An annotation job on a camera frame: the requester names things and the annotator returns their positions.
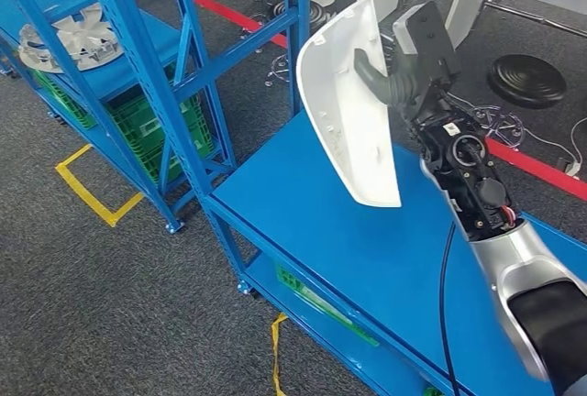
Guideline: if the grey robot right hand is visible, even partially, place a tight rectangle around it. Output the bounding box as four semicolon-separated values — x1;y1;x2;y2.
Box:
353;31;427;112

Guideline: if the white plastic shell part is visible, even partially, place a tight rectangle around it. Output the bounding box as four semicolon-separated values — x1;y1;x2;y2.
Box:
295;0;403;209

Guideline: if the blue metal shelf rack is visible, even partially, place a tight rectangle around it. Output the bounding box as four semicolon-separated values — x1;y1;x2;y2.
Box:
76;0;587;396
0;0;237;234

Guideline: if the white plastic fan part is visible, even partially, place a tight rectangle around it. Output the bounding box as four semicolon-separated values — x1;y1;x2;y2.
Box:
18;4;124;73

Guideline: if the chrome desk crossbar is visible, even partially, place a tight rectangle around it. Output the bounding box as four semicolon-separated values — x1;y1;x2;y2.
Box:
484;0;587;39

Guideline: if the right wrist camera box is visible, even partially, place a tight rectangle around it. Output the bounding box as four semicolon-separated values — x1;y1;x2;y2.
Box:
393;0;462;88

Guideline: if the white floor cable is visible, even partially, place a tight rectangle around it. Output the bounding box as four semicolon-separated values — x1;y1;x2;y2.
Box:
446;92;587;167

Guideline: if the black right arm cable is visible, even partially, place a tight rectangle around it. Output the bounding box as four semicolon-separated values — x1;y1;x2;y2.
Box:
437;222;462;396

